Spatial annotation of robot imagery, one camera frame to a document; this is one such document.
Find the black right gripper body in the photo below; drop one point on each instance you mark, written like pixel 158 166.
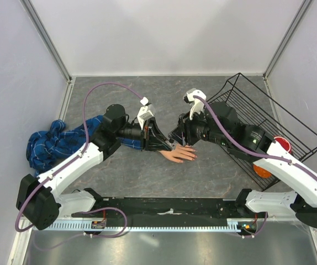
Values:
pixel 198 128

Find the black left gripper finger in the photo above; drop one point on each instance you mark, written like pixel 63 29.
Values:
pixel 156 145
pixel 153 134

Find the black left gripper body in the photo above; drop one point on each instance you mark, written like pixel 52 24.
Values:
pixel 133 131

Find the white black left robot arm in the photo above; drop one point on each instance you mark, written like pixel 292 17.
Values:
pixel 38 198

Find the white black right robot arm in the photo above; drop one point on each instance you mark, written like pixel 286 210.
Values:
pixel 219 123

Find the mannequin hand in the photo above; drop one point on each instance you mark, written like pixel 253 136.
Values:
pixel 180 154

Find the orange cup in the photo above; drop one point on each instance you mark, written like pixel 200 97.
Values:
pixel 261 172

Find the red mug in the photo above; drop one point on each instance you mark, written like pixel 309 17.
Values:
pixel 284 143

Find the blue plaid shirt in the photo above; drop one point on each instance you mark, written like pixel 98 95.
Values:
pixel 45 148

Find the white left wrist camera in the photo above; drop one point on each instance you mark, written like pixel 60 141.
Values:
pixel 146 112

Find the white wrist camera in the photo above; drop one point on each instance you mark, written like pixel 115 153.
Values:
pixel 146 112
pixel 196 104

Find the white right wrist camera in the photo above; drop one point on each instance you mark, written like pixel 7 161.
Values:
pixel 196 104

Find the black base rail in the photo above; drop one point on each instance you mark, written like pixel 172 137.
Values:
pixel 138 208

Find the white slotted cable duct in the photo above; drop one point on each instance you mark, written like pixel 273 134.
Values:
pixel 164 224

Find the black wire rack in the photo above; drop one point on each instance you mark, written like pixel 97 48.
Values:
pixel 248 96

